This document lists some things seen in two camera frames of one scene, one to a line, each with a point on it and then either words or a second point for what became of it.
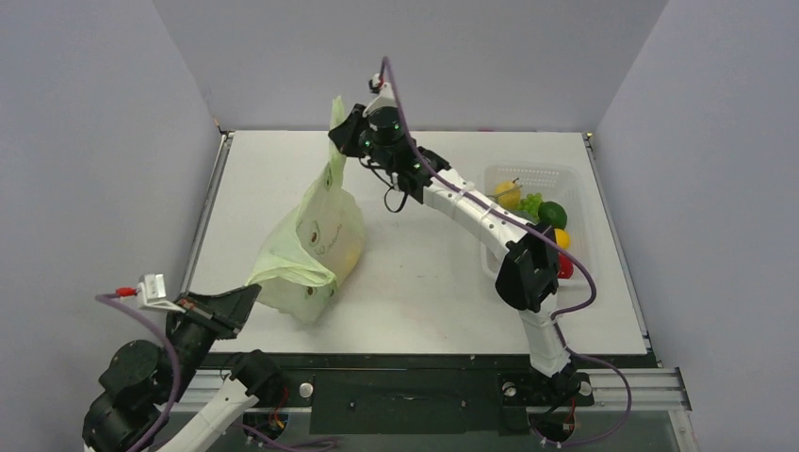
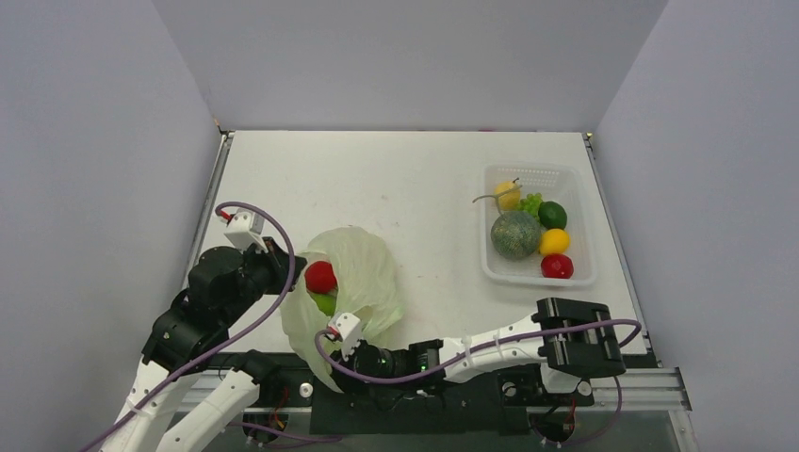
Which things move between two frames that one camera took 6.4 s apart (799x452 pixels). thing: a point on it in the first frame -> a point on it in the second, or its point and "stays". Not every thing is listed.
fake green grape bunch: (531, 204) stays
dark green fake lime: (552, 213) stays
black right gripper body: (349, 132) -> (349, 359)
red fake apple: (565, 267) stays
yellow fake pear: (510, 199) stays
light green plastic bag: (305, 264) -> (367, 286)
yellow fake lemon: (562, 238) stays
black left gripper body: (193, 338) -> (267, 271)
